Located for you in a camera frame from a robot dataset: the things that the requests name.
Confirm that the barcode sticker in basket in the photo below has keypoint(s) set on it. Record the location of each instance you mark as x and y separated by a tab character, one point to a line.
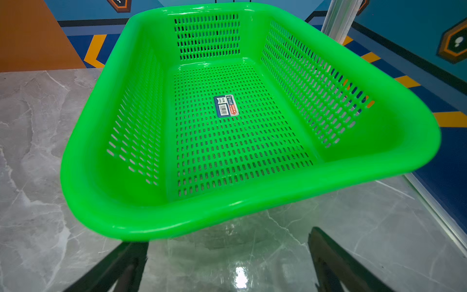
226	106

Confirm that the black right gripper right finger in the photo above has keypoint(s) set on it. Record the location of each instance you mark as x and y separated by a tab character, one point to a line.
337	270

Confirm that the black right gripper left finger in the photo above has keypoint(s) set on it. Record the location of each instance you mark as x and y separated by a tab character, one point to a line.
120	271

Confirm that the aluminium corner post right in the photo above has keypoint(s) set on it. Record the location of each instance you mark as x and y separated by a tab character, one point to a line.
339	18

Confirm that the green plastic perforated basket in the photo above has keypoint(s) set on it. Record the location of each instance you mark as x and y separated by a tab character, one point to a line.
149	158

